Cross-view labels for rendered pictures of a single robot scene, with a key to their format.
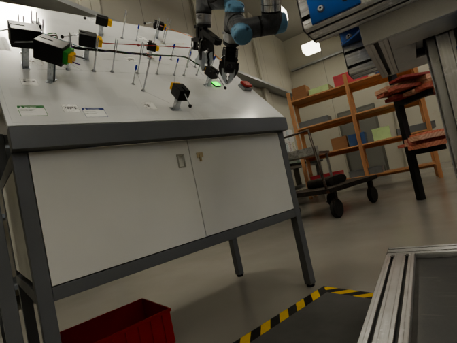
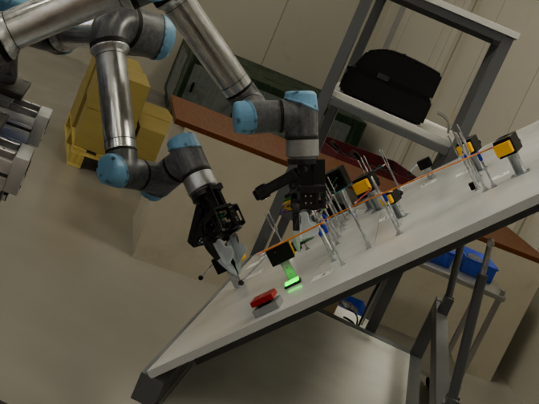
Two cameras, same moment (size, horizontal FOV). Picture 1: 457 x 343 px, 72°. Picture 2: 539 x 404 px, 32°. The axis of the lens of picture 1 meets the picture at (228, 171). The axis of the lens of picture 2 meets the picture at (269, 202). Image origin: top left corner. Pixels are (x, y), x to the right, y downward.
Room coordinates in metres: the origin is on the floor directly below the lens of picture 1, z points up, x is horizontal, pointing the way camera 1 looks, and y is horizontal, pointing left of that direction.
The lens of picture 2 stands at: (2.98, -1.56, 1.70)
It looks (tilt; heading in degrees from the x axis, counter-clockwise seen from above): 12 degrees down; 135
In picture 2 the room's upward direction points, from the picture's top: 23 degrees clockwise
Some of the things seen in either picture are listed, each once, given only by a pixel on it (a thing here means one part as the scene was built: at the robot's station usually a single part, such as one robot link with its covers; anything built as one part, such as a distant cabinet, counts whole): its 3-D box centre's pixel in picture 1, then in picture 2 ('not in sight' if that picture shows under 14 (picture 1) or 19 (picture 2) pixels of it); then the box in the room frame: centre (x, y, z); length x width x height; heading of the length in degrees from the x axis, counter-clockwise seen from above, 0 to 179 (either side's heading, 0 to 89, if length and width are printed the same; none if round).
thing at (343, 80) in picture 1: (360, 129); not in sight; (6.01, -2.61, 1.12); 2.37 x 0.63 x 2.24; 59
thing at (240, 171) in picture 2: not in sight; (331, 237); (-0.77, 2.80, 0.41); 2.43 x 0.78 x 0.83; 58
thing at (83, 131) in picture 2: not in sight; (129, 117); (-2.88, 2.56, 0.35); 1.21 x 0.86 x 0.71; 149
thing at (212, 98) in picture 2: not in sight; (257, 108); (-4.77, 5.41, 0.38); 1.94 x 1.82 x 0.76; 58
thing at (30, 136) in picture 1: (186, 130); (212, 314); (1.25, 0.13, 0.83); 1.18 x 0.05 x 0.06; 129
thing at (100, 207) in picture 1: (129, 201); not in sight; (1.10, 0.36, 0.60); 0.55 x 0.02 x 0.39; 129
